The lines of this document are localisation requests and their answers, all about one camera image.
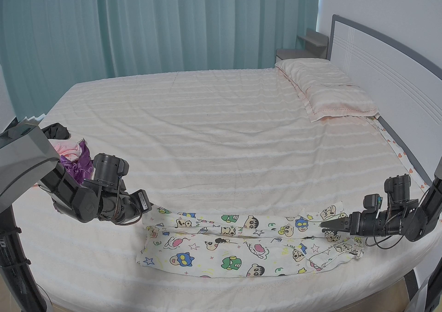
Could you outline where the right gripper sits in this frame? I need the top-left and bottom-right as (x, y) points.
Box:
(347, 210), (381, 237)

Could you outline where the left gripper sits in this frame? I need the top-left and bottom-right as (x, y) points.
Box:
(117, 189), (153, 225)

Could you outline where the white printed pyjama top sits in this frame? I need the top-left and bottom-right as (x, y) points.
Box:
(136, 200), (365, 278)

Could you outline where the bed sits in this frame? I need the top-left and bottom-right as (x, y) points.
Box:
(10, 14), (442, 312)

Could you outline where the purple satin garment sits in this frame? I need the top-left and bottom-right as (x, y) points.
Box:
(59, 141), (95, 183)

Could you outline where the pink garment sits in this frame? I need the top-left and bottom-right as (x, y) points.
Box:
(52, 140), (85, 163)

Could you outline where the black garment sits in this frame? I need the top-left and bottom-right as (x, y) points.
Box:
(41, 123), (71, 140)

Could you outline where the cream pillow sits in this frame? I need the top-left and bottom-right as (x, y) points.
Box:
(275, 58), (380, 122)

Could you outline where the blue-green curtain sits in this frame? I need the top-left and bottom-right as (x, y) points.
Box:
(0, 0), (322, 121)

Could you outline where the grey bedside table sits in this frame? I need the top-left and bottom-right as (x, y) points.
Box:
(276, 28), (329, 61)

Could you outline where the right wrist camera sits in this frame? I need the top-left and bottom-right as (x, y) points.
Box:
(363, 194), (384, 214)

